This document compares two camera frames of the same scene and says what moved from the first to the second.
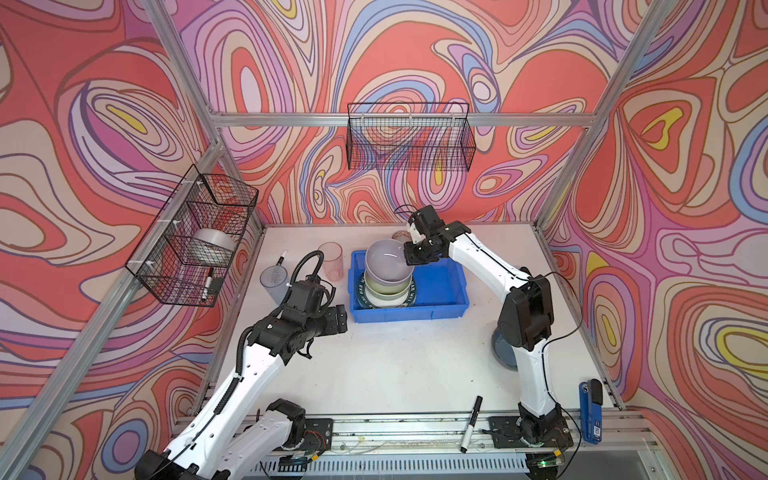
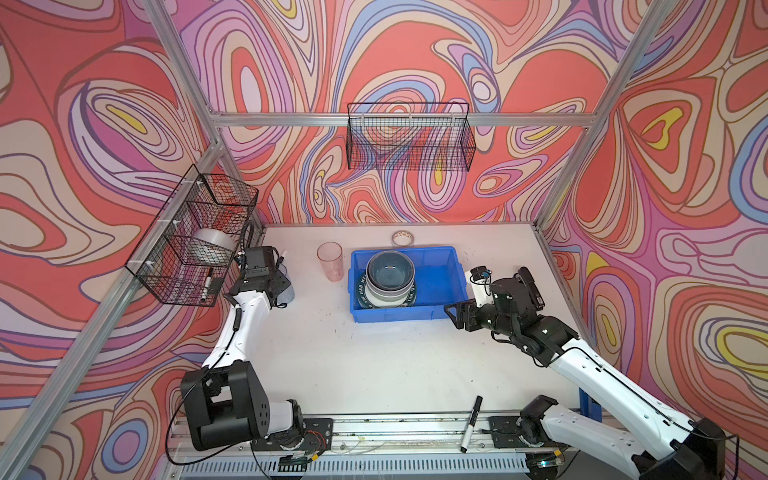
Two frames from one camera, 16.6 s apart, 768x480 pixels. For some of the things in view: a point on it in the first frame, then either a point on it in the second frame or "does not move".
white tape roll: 210,246 does not move
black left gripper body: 323,323 to 276,278
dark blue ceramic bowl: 503,350 to 390,271
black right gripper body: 420,252 to 485,316
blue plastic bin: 441,292 does not move
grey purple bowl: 385,262 to 389,288
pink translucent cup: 332,260 does not move
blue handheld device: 591,401 does not move
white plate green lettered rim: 384,304 does not move
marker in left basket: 207,284 does not move
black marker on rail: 479,400 does not move
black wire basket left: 188,254 does not move
